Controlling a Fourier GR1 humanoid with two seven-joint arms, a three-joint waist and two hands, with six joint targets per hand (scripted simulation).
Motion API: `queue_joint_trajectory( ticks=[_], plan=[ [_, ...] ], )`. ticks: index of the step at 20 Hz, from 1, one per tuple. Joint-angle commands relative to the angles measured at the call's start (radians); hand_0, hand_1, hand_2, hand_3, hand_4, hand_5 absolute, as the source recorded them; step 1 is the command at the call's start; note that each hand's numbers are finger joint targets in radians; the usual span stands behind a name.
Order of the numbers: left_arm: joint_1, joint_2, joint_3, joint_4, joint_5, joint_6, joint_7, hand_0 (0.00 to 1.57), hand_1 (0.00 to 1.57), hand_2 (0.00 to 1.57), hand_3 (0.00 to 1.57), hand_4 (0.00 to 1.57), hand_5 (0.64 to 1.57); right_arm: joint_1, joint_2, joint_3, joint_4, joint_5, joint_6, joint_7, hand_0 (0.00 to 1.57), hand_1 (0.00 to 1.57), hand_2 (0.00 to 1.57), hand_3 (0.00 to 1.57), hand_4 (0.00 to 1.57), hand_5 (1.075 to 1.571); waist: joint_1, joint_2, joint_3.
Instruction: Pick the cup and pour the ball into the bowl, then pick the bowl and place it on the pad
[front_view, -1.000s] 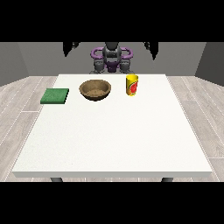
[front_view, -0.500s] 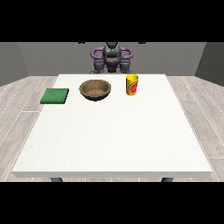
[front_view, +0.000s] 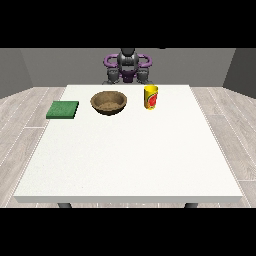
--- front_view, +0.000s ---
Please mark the brown wooden bowl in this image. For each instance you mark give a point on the brown wooden bowl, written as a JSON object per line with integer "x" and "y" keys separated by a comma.
{"x": 109, "y": 103}

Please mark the yellow cup with melon print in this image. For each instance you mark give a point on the yellow cup with melon print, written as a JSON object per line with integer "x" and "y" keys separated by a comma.
{"x": 150, "y": 97}

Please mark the green square pad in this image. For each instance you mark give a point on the green square pad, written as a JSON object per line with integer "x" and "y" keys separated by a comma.
{"x": 62, "y": 109}

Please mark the grey robot trunk purple rings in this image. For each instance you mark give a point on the grey robot trunk purple rings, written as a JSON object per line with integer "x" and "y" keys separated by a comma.
{"x": 127, "y": 66}

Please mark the dark table leg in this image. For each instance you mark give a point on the dark table leg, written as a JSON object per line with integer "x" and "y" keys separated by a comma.
{"x": 64, "y": 205}
{"x": 191, "y": 205}

